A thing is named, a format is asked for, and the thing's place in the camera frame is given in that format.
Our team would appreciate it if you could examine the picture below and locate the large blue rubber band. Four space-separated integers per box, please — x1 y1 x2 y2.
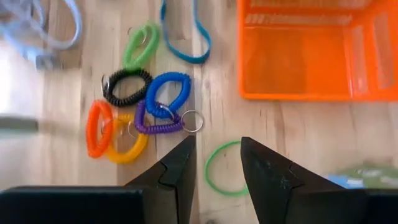
160 0 212 65

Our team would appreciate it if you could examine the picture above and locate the blue coil wrist keychain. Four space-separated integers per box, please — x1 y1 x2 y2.
145 72 192 119

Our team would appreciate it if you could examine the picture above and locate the orange coil wrist keychain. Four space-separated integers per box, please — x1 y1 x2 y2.
85 99 115 159

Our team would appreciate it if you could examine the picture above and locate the orange plastic basket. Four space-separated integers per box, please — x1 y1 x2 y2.
236 0 398 102

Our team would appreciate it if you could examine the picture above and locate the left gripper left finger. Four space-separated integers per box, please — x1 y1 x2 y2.
0 135 197 224

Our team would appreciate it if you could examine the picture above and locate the purple coil wrist keychain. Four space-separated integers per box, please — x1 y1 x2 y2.
134 100 205 135

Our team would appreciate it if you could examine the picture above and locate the green coil wrist keychain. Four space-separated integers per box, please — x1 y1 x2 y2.
122 21 162 71

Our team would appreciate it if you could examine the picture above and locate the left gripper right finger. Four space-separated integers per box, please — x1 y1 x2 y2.
241 136 398 224

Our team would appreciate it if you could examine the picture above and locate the black coil wrist keychain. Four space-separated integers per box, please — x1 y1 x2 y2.
101 67 153 108

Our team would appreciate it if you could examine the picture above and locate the yellow coil wrist keychain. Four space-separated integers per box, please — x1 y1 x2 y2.
104 113 149 165

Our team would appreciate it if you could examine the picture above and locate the green rubber band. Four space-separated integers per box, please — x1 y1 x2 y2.
204 140 249 197

